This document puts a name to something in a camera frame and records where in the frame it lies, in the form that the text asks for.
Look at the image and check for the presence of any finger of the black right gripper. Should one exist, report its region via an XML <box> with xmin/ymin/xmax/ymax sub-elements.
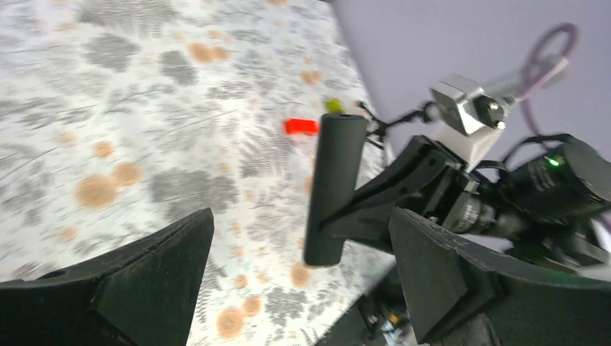
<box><xmin>319</xmin><ymin>136</ymin><xmax>447</xmax><ymax>253</ymax></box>

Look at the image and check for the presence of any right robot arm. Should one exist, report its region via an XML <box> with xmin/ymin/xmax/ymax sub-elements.
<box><xmin>304</xmin><ymin>133</ymin><xmax>610</xmax><ymax>272</ymax></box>

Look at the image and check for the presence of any black microphone tripod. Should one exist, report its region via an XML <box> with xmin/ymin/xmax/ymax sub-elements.
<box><xmin>356</xmin><ymin>101</ymin><xmax>441</xmax><ymax>149</ymax></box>

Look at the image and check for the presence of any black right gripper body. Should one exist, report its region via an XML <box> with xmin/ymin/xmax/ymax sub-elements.
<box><xmin>403</xmin><ymin>159</ymin><xmax>496</xmax><ymax>234</ymax></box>

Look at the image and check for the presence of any green purple toy brick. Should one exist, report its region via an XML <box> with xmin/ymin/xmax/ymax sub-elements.
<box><xmin>324</xmin><ymin>98</ymin><xmax>345</xmax><ymax>114</ymax></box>

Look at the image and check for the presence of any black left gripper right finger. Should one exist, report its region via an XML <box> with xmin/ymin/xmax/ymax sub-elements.
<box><xmin>388</xmin><ymin>208</ymin><xmax>610</xmax><ymax>345</ymax></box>

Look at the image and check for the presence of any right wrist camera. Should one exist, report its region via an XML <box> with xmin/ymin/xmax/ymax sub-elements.
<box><xmin>430</xmin><ymin>75</ymin><xmax>519</xmax><ymax>172</ymax></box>

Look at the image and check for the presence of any silver microphone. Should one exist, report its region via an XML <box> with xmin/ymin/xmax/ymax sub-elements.
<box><xmin>482</xmin><ymin>53</ymin><xmax>571</xmax><ymax>99</ymax></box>

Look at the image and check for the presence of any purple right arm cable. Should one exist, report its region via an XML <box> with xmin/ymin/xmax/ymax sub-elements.
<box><xmin>519</xmin><ymin>22</ymin><xmax>611</xmax><ymax>235</ymax></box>

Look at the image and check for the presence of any red block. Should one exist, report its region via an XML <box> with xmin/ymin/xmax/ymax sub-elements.
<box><xmin>283</xmin><ymin>118</ymin><xmax>319</xmax><ymax>136</ymax></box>

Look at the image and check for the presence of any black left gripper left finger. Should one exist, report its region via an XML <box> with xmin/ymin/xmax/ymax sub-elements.
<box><xmin>1</xmin><ymin>209</ymin><xmax>215</xmax><ymax>345</ymax></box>

